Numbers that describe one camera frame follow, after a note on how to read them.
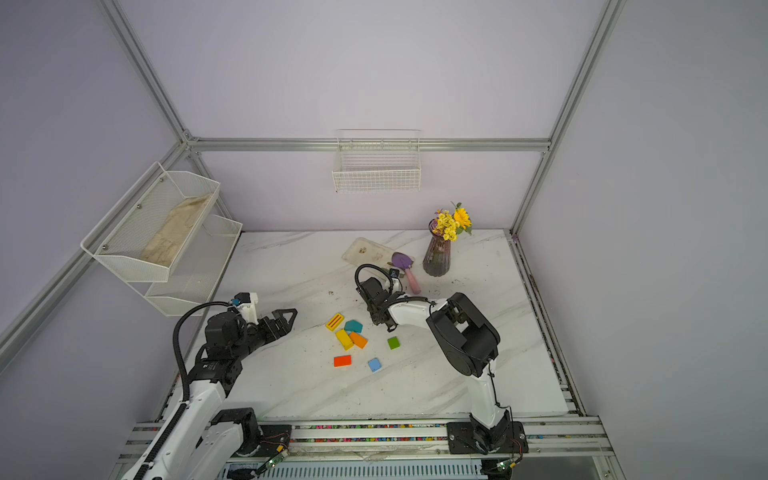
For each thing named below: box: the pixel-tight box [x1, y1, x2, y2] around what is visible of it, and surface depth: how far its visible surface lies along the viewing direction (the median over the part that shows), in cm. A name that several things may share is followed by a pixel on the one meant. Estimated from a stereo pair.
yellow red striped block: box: [326, 313, 345, 331], surface depth 96 cm
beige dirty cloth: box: [342, 237, 394, 266], surface depth 117 cm
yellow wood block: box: [336, 329, 354, 351], surface depth 92 cm
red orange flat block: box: [333, 355, 353, 368], surface depth 88 cm
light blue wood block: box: [368, 357, 382, 373], surface depth 88 cm
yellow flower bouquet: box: [432, 201, 473, 242], surface depth 92 cm
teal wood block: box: [344, 320, 363, 333], surface depth 96 cm
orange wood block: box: [349, 331, 369, 349], surface depth 92 cm
